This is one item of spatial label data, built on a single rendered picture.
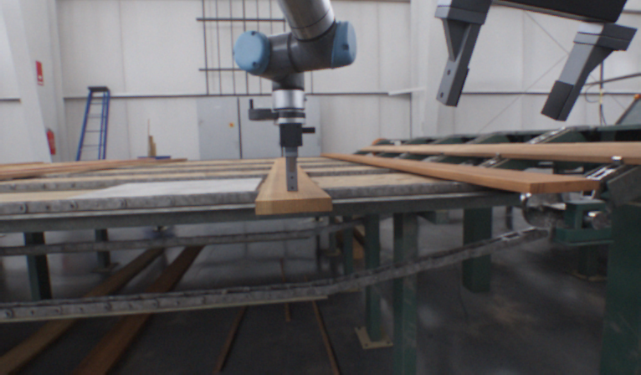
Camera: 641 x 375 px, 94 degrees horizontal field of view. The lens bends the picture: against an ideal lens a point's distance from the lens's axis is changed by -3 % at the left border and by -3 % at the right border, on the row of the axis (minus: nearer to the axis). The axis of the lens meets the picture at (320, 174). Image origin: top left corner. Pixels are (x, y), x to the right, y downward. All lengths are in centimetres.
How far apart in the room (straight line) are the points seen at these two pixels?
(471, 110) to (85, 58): 855
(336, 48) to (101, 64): 763
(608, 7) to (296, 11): 36
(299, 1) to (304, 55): 11
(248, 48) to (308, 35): 12
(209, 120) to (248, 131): 79
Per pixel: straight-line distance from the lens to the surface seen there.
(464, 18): 34
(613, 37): 44
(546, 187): 92
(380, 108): 743
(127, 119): 777
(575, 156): 159
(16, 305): 130
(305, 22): 53
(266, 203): 61
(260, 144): 639
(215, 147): 651
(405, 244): 112
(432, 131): 703
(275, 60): 61
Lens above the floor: 98
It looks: 5 degrees down
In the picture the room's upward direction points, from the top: 2 degrees counter-clockwise
